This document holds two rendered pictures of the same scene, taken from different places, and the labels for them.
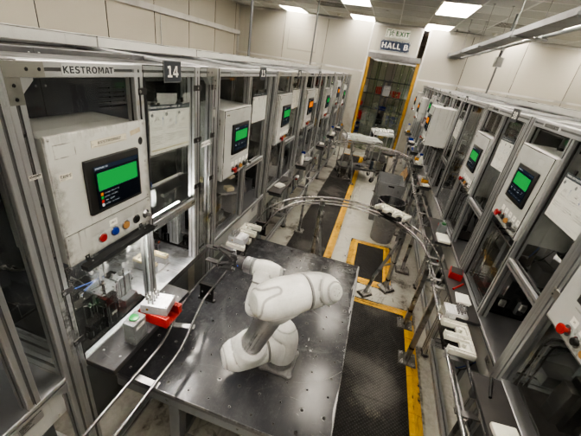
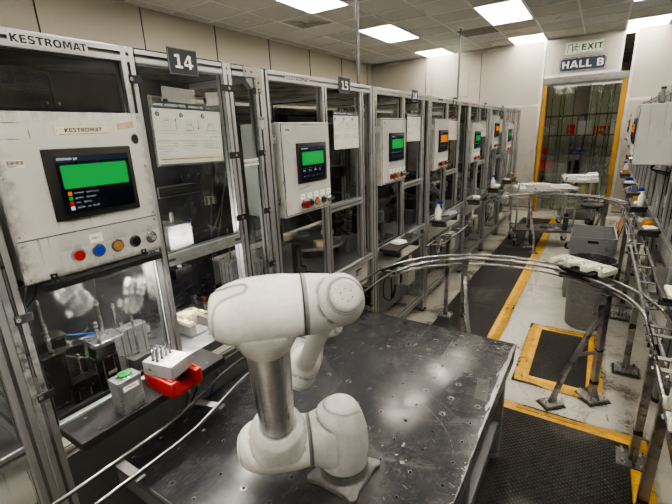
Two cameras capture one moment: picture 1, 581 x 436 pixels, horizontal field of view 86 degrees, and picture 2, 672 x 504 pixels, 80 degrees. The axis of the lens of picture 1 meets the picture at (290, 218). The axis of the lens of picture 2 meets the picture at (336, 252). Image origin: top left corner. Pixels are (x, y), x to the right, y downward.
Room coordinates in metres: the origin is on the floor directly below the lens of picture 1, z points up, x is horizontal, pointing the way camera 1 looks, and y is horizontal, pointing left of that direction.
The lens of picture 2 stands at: (0.18, -0.43, 1.74)
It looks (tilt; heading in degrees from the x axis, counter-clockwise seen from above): 17 degrees down; 21
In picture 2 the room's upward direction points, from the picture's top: 2 degrees counter-clockwise
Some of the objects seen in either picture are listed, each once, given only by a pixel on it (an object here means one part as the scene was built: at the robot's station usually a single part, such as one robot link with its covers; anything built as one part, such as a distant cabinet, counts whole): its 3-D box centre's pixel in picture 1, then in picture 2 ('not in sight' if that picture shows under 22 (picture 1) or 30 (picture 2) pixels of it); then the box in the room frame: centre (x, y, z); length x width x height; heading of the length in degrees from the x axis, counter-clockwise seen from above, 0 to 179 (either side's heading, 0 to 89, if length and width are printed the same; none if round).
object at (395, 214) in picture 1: (392, 214); (581, 268); (3.02, -1.05, 0.84); 0.37 x 0.14 x 0.10; 46
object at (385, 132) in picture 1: (379, 147); (578, 200); (7.95, -1.93, 0.48); 0.84 x 0.58 x 0.97; 176
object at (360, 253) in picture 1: (368, 261); (560, 356); (3.35, -1.07, 0.01); 1.00 x 0.55 x 0.01; 168
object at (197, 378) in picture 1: (269, 307); (352, 395); (1.57, 0.04, 0.66); 1.50 x 1.06 x 0.04; 168
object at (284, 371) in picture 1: (280, 354); (347, 461); (1.17, -0.06, 0.71); 0.22 x 0.18 x 0.06; 168
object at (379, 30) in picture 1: (396, 40); (583, 55); (9.39, -1.97, 2.96); 1.23 x 0.08 x 0.68; 78
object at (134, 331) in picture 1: (133, 327); (125, 389); (0.98, 0.62, 0.97); 0.08 x 0.08 x 0.12; 78
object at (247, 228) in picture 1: (244, 238); not in sight; (2.08, 0.33, 0.84); 0.36 x 0.14 x 0.10; 168
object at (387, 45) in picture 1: (394, 46); (582, 63); (9.33, -1.97, 2.81); 0.75 x 0.04 x 0.25; 78
